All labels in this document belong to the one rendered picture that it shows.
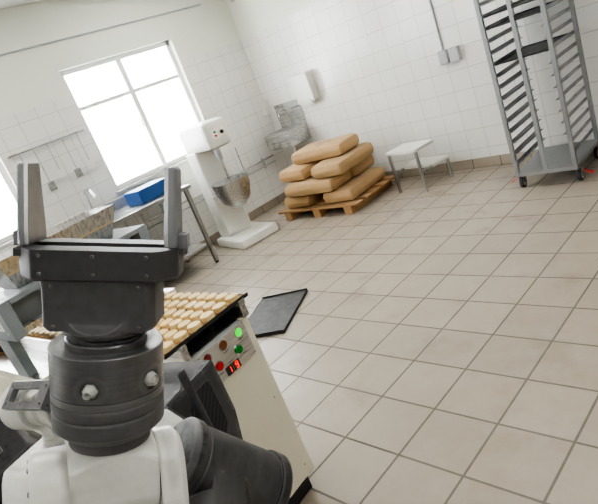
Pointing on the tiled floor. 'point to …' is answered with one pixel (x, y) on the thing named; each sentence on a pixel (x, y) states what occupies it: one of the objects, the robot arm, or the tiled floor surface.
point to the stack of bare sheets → (275, 313)
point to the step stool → (417, 161)
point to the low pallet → (341, 202)
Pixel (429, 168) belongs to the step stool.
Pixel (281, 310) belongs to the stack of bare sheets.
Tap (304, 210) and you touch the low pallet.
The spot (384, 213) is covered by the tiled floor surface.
